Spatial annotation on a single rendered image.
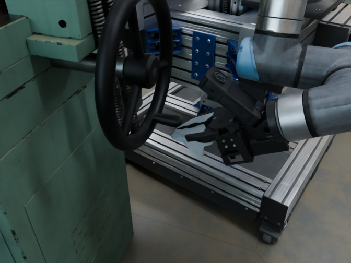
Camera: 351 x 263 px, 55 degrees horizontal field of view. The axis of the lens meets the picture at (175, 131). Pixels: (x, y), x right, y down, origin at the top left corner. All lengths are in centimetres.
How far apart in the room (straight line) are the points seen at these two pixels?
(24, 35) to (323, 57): 48
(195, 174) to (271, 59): 79
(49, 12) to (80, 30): 6
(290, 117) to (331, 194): 111
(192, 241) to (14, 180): 82
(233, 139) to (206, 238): 81
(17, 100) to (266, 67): 42
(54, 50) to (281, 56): 37
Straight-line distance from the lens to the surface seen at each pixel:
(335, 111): 51
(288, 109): 53
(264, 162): 135
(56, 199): 78
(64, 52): 58
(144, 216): 140
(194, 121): 63
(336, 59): 60
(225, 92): 54
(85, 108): 80
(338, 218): 153
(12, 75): 61
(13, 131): 63
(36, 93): 65
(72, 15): 57
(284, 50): 60
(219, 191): 129
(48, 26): 61
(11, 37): 60
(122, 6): 50
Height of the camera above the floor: 107
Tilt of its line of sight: 36 degrees down
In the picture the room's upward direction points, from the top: straight up
